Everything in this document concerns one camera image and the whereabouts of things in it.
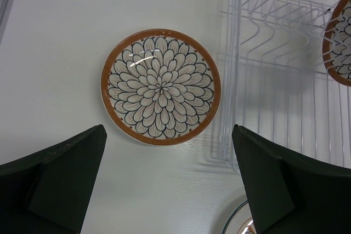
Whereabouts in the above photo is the green rimmed sunburst plate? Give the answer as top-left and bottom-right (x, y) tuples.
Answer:
(222, 200), (257, 234)

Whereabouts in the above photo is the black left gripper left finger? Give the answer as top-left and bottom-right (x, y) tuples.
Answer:
(1, 124), (107, 233)

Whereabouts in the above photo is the orange rimmed flower plate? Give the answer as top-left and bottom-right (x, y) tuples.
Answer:
(322, 0), (350, 86)

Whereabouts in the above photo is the white wire dish rack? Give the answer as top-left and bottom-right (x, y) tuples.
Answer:
(217, 0), (350, 172)

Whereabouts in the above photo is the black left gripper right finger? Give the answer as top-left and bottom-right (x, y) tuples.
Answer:
(232, 125), (350, 233)

